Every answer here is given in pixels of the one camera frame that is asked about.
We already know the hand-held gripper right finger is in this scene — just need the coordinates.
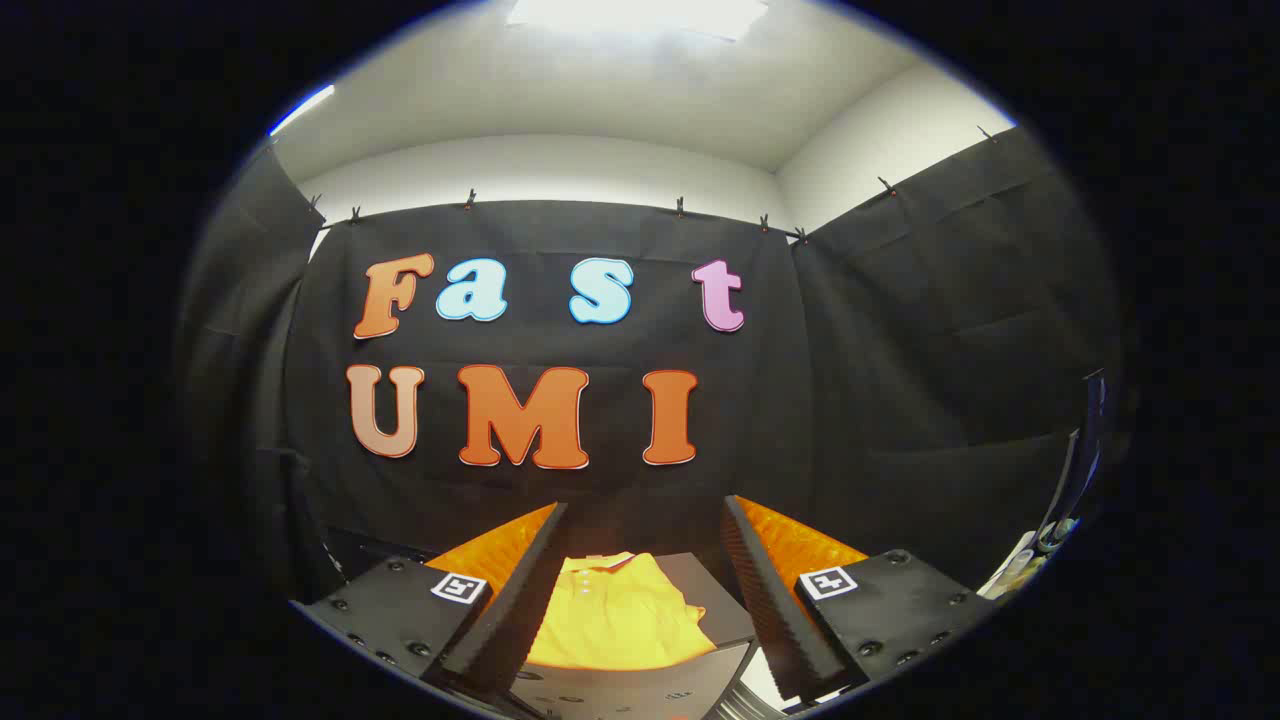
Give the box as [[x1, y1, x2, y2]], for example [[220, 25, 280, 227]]
[[722, 495, 1001, 703]]

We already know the ceiling light panel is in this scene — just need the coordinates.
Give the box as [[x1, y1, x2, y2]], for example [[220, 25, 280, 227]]
[[505, 0, 771, 43]]

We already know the yellow polo shirt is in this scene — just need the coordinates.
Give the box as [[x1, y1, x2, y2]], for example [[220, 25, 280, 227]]
[[525, 551, 718, 670]]

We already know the white plastic item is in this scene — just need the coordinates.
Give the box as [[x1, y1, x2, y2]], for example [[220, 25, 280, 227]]
[[980, 530, 1049, 601]]

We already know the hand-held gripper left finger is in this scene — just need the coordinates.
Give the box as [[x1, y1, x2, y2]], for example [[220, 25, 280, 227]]
[[295, 503, 569, 699]]

